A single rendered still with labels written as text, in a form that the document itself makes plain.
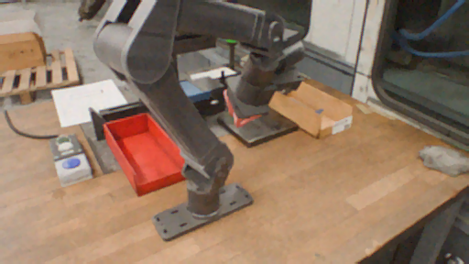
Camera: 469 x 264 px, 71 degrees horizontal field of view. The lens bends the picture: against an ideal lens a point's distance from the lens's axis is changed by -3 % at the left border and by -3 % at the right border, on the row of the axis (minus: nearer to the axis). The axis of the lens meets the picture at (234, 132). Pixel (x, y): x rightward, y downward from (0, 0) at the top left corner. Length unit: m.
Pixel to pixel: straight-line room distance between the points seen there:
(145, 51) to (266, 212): 0.41
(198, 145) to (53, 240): 0.33
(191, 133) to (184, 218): 0.20
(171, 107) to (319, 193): 0.40
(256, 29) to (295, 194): 0.36
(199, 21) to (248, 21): 0.10
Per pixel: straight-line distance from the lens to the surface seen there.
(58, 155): 0.90
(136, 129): 0.96
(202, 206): 0.65
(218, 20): 0.52
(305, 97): 1.11
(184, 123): 0.53
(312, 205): 0.73
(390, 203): 0.79
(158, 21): 0.43
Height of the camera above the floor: 1.39
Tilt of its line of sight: 31 degrees down
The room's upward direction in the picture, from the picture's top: straight up
